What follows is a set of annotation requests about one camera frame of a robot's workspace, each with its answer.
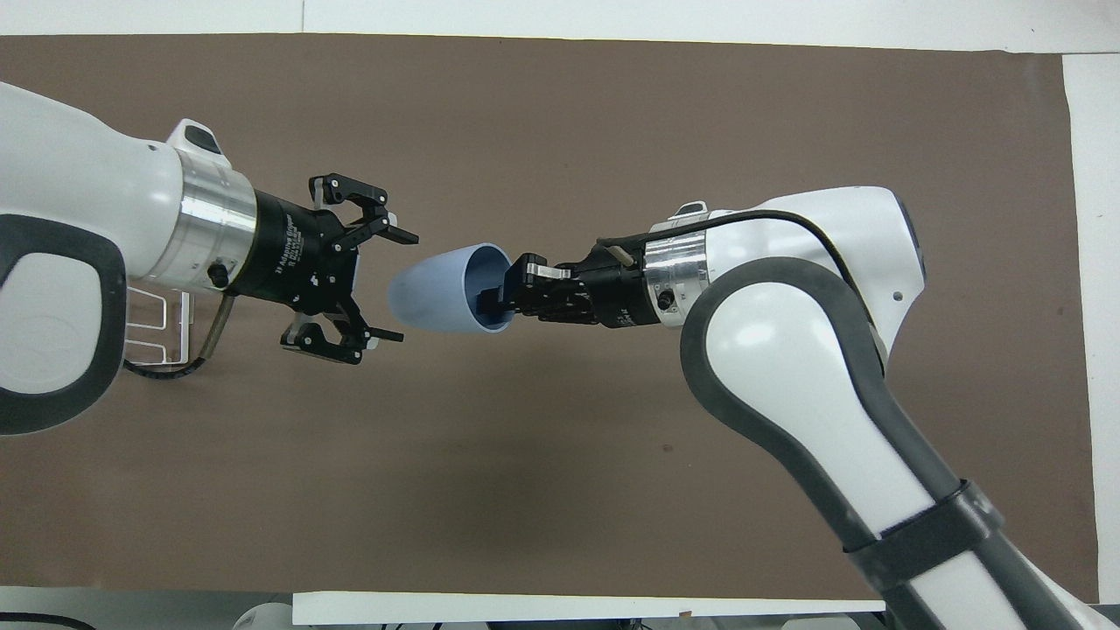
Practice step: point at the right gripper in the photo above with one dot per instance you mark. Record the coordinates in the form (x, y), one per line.
(623, 287)

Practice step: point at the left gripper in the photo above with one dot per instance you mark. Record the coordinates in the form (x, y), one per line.
(293, 254)

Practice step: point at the light blue cup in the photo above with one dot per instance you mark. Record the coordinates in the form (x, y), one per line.
(437, 293)

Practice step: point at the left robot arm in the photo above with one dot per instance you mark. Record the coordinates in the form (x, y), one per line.
(79, 175)

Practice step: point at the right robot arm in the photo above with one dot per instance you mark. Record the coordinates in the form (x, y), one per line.
(787, 350)

